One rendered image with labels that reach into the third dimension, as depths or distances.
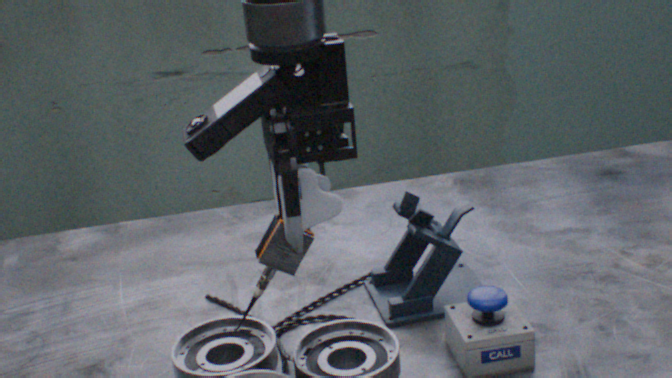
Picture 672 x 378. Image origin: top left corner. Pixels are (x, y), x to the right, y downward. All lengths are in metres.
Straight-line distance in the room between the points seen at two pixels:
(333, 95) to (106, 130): 1.67
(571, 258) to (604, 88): 1.65
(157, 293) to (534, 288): 0.45
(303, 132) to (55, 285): 0.46
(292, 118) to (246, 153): 1.69
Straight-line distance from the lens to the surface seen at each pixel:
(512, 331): 0.92
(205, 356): 0.95
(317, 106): 0.86
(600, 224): 1.23
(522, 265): 1.12
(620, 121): 2.82
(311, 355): 0.92
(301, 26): 0.82
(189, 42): 2.43
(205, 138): 0.86
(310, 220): 0.89
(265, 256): 0.92
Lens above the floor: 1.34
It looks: 24 degrees down
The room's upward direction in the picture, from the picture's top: 5 degrees counter-clockwise
